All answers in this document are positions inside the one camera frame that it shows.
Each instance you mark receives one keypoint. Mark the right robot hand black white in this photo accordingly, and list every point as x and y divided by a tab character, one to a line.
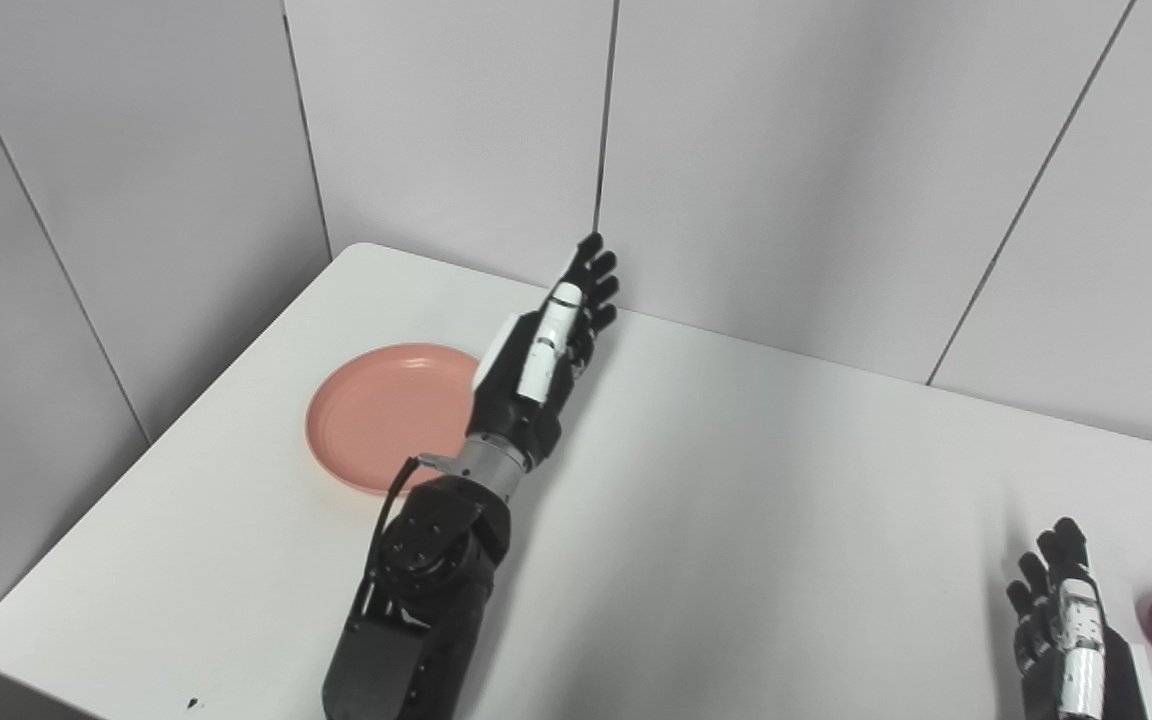
1076	640

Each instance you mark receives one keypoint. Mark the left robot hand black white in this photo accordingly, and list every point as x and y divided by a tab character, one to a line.
536	365

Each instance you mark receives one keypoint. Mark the pink round plate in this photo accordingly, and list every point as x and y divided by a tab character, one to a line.
386	418

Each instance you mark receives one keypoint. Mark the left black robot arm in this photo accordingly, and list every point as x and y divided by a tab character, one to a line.
431	590

